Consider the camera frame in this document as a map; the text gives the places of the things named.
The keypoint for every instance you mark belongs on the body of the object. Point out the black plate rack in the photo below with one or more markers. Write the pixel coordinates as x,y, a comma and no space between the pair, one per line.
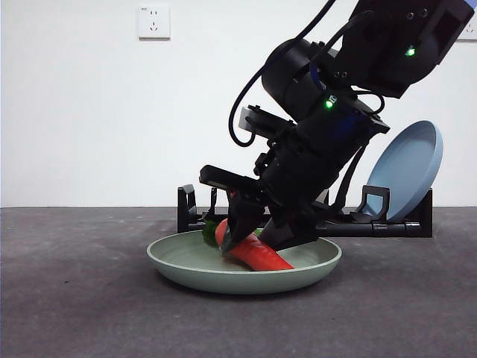
391,227

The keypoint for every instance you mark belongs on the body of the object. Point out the blue plate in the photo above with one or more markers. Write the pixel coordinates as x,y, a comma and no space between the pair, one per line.
410,160

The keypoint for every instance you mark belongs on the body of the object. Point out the white wall socket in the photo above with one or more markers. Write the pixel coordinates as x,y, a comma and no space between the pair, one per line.
470,36
154,22

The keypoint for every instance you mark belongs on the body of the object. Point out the green plate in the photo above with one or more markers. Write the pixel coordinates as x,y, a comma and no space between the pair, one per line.
242,283

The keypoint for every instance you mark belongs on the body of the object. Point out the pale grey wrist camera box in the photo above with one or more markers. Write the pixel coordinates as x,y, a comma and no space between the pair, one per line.
246,119

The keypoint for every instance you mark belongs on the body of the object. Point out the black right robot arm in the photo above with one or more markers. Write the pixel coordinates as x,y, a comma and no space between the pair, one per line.
316,149

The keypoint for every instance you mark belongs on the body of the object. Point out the orange toy carrot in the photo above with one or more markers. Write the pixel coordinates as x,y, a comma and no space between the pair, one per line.
261,257

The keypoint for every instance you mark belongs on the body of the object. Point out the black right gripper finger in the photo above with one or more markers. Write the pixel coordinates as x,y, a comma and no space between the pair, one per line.
287,231

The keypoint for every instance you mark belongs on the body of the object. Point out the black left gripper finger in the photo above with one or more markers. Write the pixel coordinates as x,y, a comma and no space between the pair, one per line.
242,220

